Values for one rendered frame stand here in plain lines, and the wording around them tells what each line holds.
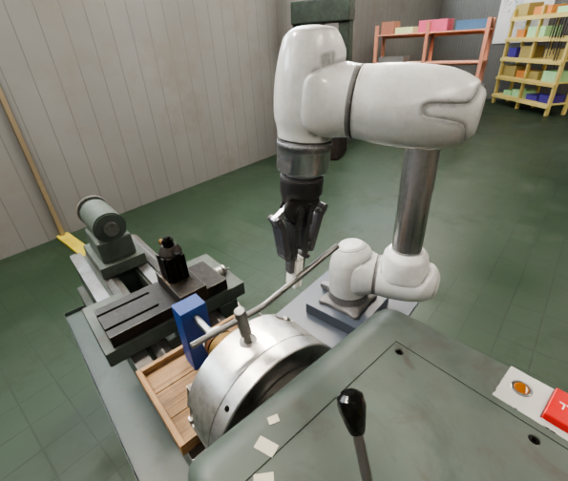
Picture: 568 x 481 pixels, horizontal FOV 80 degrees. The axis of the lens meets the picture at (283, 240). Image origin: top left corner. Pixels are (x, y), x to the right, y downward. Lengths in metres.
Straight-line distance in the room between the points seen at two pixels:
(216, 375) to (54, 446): 1.73
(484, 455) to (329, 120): 0.49
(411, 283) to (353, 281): 0.20
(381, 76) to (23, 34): 3.93
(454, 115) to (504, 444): 0.44
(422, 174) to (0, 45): 3.77
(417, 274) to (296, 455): 0.83
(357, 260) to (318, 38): 0.87
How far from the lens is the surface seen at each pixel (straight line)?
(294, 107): 0.52
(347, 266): 1.25
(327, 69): 0.51
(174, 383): 1.13
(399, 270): 1.22
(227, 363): 0.68
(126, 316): 1.28
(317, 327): 1.39
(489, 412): 0.63
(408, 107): 0.48
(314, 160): 0.54
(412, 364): 0.65
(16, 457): 2.43
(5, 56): 4.18
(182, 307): 1.00
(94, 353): 1.86
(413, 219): 1.15
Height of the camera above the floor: 1.74
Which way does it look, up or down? 31 degrees down
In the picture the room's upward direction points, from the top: 4 degrees counter-clockwise
